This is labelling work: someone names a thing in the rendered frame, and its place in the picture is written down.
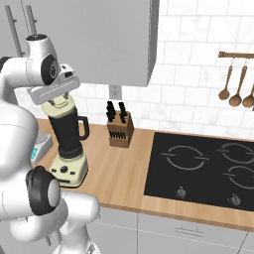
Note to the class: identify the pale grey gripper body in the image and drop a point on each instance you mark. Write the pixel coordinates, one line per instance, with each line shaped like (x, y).
(54, 88)

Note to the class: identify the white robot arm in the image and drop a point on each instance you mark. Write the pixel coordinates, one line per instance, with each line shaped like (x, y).
(16, 139)

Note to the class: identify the cream blender lid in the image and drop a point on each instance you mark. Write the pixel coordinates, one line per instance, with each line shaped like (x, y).
(59, 105)

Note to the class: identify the cream blender with black jar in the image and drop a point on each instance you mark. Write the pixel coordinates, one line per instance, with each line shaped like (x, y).
(68, 142)

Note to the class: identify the grey kitchen scale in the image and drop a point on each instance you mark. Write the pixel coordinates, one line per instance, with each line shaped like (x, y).
(42, 145)

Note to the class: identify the wooden knife block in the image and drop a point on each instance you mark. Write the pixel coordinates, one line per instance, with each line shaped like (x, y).
(120, 134)

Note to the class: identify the grey base cupboard door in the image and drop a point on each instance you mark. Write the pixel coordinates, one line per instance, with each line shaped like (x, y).
(115, 231)

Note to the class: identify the grey hob knob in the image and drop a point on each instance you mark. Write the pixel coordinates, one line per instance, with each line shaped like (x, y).
(181, 191)
(235, 199)

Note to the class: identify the black hob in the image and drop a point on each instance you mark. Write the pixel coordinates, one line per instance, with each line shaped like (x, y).
(198, 168)

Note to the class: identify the wooden hanging spoon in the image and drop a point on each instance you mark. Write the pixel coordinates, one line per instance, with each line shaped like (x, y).
(237, 94)
(248, 99)
(225, 88)

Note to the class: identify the grey drawer front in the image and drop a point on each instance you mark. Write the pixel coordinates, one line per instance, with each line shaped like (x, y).
(191, 236)

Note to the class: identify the white wall socket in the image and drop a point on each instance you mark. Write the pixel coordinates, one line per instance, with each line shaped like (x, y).
(115, 92)

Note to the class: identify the grey wall cupboard door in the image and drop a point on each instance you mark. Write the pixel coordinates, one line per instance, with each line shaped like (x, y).
(8, 33)
(99, 36)

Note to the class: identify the wooden wall rail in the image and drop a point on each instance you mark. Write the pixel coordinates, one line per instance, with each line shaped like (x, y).
(236, 55)

